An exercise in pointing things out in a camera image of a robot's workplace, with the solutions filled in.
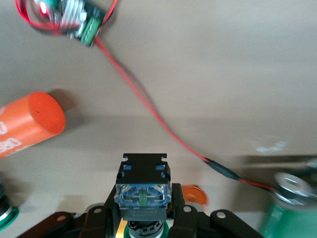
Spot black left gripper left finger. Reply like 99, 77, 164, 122
17, 184, 122, 238

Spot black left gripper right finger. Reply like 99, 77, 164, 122
168, 183, 264, 238

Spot orange 4680 cylinder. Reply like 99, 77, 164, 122
0, 91, 66, 160
180, 184, 209, 211

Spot green push button switch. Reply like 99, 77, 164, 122
0, 182, 20, 230
114, 153, 172, 238

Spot green conveyor belt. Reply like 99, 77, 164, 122
257, 158, 317, 238

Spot small green circuit board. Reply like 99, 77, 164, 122
32, 0, 106, 48

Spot red black wire pair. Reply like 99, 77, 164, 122
14, 0, 278, 193

